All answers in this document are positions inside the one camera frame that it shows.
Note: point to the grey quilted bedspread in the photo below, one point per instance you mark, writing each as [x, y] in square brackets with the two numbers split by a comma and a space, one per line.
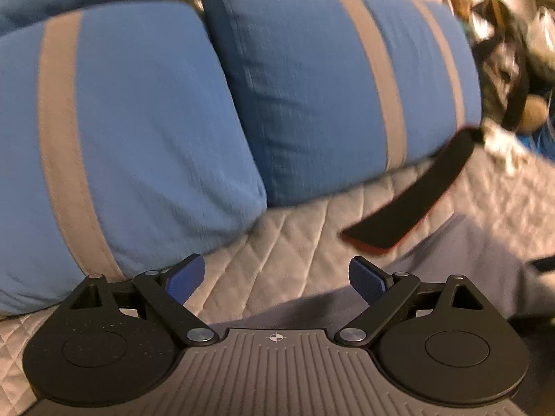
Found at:
[295, 234]

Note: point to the grey pants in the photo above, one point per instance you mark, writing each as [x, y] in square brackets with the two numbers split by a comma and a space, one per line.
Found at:
[455, 260]

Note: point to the blue grey striped pillow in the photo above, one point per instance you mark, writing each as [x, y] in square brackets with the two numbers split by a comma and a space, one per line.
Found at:
[303, 95]
[151, 138]

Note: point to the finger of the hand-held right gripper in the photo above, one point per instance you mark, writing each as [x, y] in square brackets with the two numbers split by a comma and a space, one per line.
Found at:
[544, 265]

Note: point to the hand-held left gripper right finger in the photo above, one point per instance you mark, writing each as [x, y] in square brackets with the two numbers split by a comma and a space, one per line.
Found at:
[368, 279]

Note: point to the black bag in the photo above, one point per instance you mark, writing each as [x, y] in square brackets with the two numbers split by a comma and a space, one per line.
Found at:
[507, 52]

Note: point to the tan plush toy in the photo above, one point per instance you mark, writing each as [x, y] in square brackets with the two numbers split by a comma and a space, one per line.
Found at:
[533, 112]

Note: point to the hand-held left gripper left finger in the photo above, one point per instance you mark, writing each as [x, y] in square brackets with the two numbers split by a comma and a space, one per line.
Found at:
[186, 277]

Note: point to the white sock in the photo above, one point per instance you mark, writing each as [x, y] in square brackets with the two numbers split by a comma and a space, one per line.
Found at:
[503, 147]

